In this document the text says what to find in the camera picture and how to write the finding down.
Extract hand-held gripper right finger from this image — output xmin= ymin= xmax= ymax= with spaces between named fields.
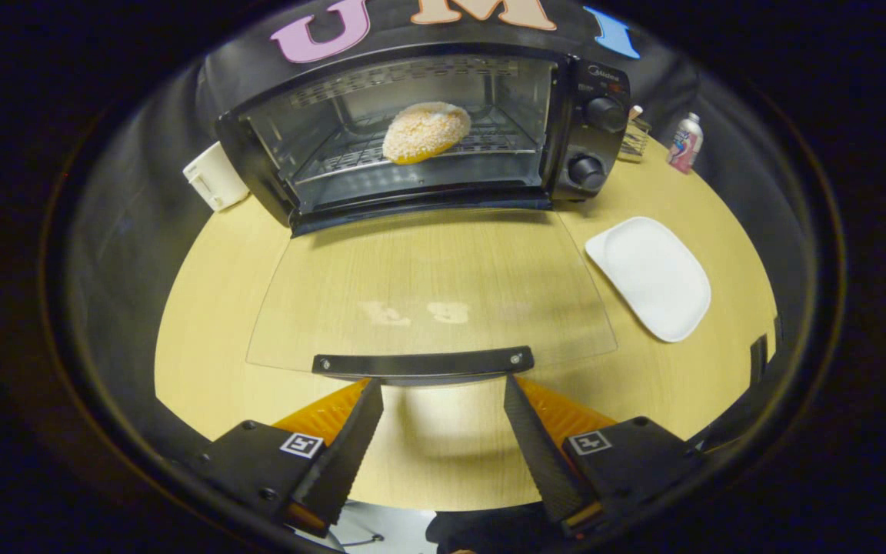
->
xmin=503 ymin=375 xmax=709 ymax=538

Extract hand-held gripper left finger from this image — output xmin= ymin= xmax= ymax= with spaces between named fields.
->
xmin=197 ymin=377 xmax=385 ymax=538

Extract black toaster oven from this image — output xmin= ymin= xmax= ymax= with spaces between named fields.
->
xmin=215 ymin=42 xmax=632 ymax=387

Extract sesame bread bun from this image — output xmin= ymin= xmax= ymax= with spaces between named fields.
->
xmin=381 ymin=102 xmax=472 ymax=165

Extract white pop-up toaster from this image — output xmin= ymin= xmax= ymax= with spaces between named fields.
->
xmin=182 ymin=141 xmax=251 ymax=213

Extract person's dark clothing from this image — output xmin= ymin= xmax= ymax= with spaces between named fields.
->
xmin=425 ymin=504 xmax=548 ymax=554

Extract white plate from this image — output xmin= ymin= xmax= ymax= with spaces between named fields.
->
xmin=585 ymin=216 xmax=713 ymax=344

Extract white bottle with pink label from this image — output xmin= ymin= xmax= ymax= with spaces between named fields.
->
xmin=665 ymin=112 xmax=704 ymax=175

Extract black backdrop cloth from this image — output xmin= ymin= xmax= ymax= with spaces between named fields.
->
xmin=51 ymin=0 xmax=828 ymax=462

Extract black upright frame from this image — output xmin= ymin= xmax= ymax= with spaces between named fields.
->
xmin=748 ymin=314 xmax=784 ymax=366

